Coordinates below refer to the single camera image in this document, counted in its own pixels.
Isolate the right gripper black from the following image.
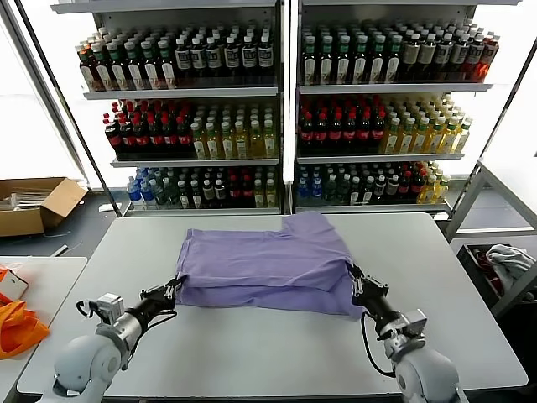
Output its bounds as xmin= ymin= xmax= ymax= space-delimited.
xmin=349 ymin=265 xmax=402 ymax=327

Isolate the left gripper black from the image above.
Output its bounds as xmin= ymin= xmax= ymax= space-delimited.
xmin=124 ymin=275 xmax=189 ymax=333

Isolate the purple printed t-shirt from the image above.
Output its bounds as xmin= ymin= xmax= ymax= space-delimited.
xmin=174 ymin=211 xmax=370 ymax=322

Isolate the black crate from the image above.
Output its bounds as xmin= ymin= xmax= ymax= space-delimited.
xmin=455 ymin=243 xmax=537 ymax=310

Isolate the red cloth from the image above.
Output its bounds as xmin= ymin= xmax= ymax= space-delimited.
xmin=469 ymin=247 xmax=504 ymax=295

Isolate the white side table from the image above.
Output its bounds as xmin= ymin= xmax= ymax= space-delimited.
xmin=0 ymin=255 xmax=89 ymax=381

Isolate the brown cardboard box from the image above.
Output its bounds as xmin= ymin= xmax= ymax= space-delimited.
xmin=0 ymin=176 xmax=89 ymax=238

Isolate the white grey cloth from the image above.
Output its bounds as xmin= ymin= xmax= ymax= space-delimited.
xmin=484 ymin=244 xmax=537 ymax=290

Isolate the orange cloth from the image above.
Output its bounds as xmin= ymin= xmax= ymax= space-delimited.
xmin=0 ymin=300 xmax=51 ymax=360

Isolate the orange white small box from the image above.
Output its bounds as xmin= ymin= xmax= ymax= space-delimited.
xmin=0 ymin=264 xmax=29 ymax=306

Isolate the pale packing material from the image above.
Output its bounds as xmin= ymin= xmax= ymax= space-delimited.
xmin=0 ymin=191 xmax=54 ymax=211

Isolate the white metal shelf rack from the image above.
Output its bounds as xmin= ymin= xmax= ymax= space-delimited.
xmin=293 ymin=0 xmax=496 ymax=216
xmin=50 ymin=0 xmax=293 ymax=217

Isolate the dark bottle tall white label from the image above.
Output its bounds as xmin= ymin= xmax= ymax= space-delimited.
xmin=141 ymin=40 xmax=159 ymax=91
xmin=385 ymin=35 xmax=403 ymax=84
xmin=368 ymin=35 xmax=386 ymax=84
xmin=107 ymin=41 xmax=125 ymax=92
xmin=335 ymin=35 xmax=352 ymax=84
xmin=158 ymin=39 xmax=175 ymax=90
xmin=352 ymin=35 xmax=369 ymax=84
xmin=318 ymin=35 xmax=336 ymax=84
xmin=302 ymin=35 xmax=319 ymax=84
xmin=91 ymin=41 xmax=108 ymax=92
xmin=124 ymin=40 xmax=142 ymax=91

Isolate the dark bottle black-white label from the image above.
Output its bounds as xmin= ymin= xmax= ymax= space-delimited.
xmin=239 ymin=36 xmax=257 ymax=87
xmin=206 ymin=37 xmax=223 ymax=88
xmin=435 ymin=33 xmax=453 ymax=83
xmin=190 ymin=37 xmax=207 ymax=88
xmin=223 ymin=36 xmax=240 ymax=87
xmin=467 ymin=33 xmax=482 ymax=83
xmin=451 ymin=33 xmax=468 ymax=83
xmin=256 ymin=35 xmax=274 ymax=87
xmin=175 ymin=38 xmax=191 ymax=88

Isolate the dark bottle beige label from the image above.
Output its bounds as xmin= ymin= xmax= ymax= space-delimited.
xmin=419 ymin=34 xmax=436 ymax=83
xmin=402 ymin=34 xmax=420 ymax=83

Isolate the reddish tea bottle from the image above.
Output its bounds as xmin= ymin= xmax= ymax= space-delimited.
xmin=78 ymin=44 xmax=94 ymax=92

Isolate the red drink bottle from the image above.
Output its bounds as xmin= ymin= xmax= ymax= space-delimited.
xmin=481 ymin=32 xmax=500 ymax=83

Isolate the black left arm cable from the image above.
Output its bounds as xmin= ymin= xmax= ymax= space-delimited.
xmin=142 ymin=308 xmax=177 ymax=337

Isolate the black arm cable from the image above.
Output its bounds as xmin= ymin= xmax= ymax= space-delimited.
xmin=360 ymin=312 xmax=398 ymax=377
xmin=142 ymin=308 xmax=177 ymax=337

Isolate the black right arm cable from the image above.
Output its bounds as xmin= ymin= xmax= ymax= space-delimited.
xmin=360 ymin=312 xmax=398 ymax=377

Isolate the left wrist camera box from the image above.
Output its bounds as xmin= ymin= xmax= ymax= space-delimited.
xmin=96 ymin=292 xmax=126 ymax=325

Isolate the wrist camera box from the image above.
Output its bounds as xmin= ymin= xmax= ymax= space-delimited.
xmin=96 ymin=292 xmax=126 ymax=325
xmin=400 ymin=308 xmax=429 ymax=337

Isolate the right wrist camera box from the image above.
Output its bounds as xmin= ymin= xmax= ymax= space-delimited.
xmin=400 ymin=308 xmax=429 ymax=337

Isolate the dark thin window post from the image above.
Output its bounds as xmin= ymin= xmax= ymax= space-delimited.
xmin=455 ymin=24 xmax=537 ymax=211
xmin=12 ymin=0 xmax=125 ymax=217

